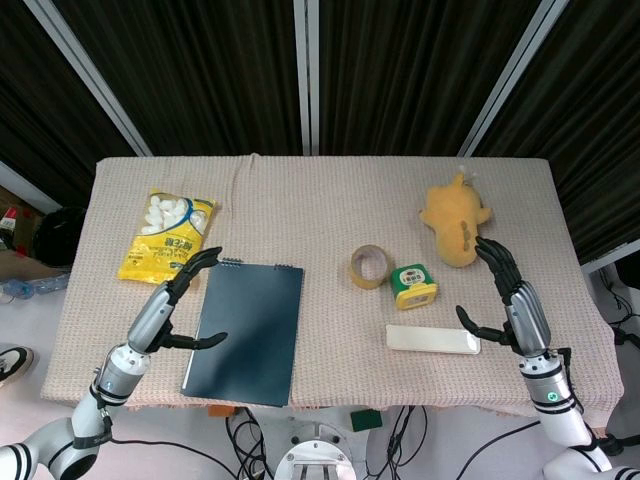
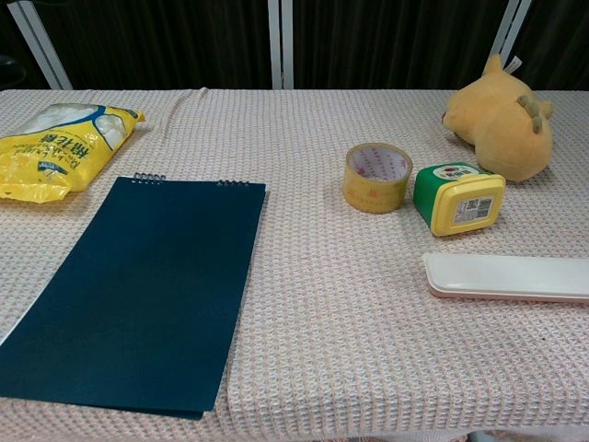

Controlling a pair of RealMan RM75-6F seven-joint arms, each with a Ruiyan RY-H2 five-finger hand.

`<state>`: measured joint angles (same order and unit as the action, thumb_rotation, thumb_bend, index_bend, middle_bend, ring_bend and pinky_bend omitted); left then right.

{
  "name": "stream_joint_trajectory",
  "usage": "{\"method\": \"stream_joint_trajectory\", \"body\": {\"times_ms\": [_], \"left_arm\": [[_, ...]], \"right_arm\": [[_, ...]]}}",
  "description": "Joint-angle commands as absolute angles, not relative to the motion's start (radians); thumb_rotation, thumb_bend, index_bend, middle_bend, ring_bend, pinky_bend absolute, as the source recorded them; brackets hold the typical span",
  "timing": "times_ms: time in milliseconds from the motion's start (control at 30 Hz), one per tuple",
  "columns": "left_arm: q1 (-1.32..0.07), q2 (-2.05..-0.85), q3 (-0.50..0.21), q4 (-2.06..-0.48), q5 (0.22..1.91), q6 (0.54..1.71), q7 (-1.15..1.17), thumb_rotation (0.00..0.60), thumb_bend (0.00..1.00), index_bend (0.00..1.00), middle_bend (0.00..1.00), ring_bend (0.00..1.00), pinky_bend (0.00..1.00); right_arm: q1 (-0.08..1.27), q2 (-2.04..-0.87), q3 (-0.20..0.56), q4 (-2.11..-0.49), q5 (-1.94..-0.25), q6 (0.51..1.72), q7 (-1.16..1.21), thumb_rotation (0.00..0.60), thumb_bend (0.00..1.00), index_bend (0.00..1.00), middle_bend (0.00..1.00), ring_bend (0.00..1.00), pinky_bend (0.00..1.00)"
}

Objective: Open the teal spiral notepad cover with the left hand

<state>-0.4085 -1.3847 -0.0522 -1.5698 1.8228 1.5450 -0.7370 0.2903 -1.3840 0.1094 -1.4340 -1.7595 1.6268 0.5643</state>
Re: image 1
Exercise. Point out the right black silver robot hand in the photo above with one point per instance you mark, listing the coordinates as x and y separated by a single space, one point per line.
520 310

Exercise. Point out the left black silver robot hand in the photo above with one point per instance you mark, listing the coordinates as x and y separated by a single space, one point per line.
152 316

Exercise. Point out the dark blue spiral notebook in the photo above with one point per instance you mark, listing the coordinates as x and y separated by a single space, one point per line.
245 330

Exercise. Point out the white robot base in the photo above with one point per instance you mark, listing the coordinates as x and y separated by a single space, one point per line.
316 457

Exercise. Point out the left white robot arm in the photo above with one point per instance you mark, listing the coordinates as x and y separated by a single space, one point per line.
95 400

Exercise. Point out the yellow snack bag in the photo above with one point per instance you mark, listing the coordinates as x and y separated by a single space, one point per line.
165 235

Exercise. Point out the white flat rectangular case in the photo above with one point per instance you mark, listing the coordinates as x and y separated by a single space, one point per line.
432 340

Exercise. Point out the yellow plush toy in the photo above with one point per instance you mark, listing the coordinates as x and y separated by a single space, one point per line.
455 225

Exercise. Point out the green yellow small box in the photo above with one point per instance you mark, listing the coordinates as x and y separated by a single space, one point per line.
413 287

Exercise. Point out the orange block under table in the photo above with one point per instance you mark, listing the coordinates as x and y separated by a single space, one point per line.
220 411

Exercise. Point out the black round bag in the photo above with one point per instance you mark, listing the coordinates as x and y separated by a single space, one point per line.
57 237

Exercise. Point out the clear plastic bottle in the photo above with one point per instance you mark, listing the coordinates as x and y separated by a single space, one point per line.
30 286

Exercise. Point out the brown packing tape roll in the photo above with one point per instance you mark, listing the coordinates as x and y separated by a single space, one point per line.
369 267

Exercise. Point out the cardboard box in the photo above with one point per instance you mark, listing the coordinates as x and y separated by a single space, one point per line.
15 235

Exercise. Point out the green block under table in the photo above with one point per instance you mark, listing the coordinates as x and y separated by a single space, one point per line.
365 419

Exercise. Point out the beige woven tablecloth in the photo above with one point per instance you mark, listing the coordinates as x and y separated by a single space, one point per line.
325 210

